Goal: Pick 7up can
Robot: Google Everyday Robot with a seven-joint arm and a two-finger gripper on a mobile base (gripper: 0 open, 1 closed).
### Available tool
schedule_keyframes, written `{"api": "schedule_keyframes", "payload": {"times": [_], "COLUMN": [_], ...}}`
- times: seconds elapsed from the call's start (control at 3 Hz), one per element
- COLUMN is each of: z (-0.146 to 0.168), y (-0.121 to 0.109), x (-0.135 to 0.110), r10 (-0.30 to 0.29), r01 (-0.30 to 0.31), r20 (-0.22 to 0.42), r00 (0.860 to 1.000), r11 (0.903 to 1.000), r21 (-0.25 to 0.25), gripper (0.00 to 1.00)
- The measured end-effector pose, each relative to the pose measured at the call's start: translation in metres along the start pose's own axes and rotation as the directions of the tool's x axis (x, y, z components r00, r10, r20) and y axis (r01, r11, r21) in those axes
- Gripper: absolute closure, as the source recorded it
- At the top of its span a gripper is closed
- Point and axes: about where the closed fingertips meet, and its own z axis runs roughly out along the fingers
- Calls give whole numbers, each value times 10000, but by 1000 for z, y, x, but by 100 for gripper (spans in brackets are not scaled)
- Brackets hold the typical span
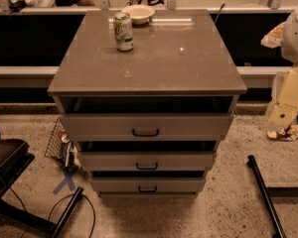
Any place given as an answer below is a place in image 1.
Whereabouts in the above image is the green 7up soda can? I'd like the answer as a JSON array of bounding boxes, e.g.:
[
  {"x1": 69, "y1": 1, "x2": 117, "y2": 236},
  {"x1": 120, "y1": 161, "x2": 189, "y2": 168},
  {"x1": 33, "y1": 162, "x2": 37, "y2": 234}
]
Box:
[{"x1": 113, "y1": 12, "x2": 133, "y2": 52}]

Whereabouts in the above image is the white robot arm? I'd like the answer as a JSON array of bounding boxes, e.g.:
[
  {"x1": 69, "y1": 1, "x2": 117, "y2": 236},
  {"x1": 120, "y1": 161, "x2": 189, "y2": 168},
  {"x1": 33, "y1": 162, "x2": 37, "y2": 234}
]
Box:
[{"x1": 261, "y1": 6, "x2": 298, "y2": 130}]

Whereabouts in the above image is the grey drawer cabinet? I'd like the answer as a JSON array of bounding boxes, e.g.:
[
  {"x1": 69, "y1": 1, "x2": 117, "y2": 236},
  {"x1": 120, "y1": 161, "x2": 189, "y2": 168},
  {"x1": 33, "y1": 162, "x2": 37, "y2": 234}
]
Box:
[{"x1": 47, "y1": 9, "x2": 248, "y2": 196}]

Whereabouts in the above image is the top grey drawer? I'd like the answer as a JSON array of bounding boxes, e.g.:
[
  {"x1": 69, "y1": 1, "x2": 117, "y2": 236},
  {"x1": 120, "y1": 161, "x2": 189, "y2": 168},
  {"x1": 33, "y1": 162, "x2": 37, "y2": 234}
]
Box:
[{"x1": 60, "y1": 114, "x2": 232, "y2": 142}]

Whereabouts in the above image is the grey drawer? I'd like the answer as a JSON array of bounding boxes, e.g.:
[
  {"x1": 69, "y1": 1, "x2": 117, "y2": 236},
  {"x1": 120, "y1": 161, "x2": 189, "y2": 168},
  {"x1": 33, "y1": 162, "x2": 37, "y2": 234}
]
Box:
[
  {"x1": 77, "y1": 152, "x2": 216, "y2": 172},
  {"x1": 60, "y1": 114, "x2": 232, "y2": 142},
  {"x1": 88, "y1": 178, "x2": 206, "y2": 193}
]

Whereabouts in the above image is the middle grey drawer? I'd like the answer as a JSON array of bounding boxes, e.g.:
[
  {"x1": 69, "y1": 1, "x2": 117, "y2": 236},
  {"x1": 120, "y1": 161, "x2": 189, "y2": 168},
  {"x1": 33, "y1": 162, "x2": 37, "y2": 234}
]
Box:
[{"x1": 77, "y1": 152, "x2": 216, "y2": 172}]

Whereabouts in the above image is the bottom grey drawer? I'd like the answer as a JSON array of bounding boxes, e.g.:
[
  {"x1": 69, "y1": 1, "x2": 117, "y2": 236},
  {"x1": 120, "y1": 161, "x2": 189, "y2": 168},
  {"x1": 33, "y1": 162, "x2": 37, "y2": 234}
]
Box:
[{"x1": 88, "y1": 178, "x2": 206, "y2": 193}]

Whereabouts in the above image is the red-topped bottle in basket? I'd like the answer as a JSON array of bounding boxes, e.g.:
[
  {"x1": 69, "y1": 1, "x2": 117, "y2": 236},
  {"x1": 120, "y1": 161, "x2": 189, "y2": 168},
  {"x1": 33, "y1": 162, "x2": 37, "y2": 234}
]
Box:
[{"x1": 59, "y1": 130, "x2": 70, "y2": 144}]

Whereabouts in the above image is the white ceramic bowl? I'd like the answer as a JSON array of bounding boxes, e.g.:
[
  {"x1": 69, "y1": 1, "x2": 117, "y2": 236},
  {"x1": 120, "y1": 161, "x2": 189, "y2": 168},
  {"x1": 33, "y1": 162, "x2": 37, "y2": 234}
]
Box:
[{"x1": 122, "y1": 5, "x2": 155, "y2": 25}]

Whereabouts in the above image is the blue tape cross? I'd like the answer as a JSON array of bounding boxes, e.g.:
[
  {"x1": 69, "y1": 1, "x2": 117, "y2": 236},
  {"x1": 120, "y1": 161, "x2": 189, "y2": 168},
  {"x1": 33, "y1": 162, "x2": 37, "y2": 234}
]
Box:
[{"x1": 53, "y1": 172, "x2": 75, "y2": 194}]

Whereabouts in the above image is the crumpled chip bag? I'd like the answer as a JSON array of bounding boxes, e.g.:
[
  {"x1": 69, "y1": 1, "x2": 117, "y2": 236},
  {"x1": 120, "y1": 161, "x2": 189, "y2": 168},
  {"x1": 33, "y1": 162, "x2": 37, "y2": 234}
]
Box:
[{"x1": 260, "y1": 22, "x2": 285, "y2": 49}]

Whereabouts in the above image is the snack bag on floor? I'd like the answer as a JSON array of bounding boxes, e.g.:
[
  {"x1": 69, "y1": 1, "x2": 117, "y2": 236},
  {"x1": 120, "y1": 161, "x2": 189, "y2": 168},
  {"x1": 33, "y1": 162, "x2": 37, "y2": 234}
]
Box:
[{"x1": 266, "y1": 125, "x2": 298, "y2": 141}]

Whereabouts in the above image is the black metal leg right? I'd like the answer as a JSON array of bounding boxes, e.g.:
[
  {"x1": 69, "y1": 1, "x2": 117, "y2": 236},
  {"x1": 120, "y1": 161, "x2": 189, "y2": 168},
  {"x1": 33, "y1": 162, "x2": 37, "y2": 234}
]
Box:
[{"x1": 247, "y1": 155, "x2": 286, "y2": 238}]

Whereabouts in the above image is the wire mesh basket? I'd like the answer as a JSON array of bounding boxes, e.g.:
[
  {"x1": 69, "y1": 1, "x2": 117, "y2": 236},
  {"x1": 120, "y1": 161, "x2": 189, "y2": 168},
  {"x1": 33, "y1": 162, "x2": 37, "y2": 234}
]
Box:
[{"x1": 45, "y1": 119, "x2": 78, "y2": 170}]

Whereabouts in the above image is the black cart frame left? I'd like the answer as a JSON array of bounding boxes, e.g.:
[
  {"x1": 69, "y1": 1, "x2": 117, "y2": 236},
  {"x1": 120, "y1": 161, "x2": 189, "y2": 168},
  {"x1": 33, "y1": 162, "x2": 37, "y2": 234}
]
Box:
[{"x1": 0, "y1": 134, "x2": 83, "y2": 238}]

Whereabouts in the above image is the black floor cable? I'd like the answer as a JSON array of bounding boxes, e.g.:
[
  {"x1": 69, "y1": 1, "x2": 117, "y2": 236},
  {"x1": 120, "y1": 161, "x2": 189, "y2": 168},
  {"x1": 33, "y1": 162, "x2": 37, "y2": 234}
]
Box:
[{"x1": 9, "y1": 186, "x2": 97, "y2": 238}]

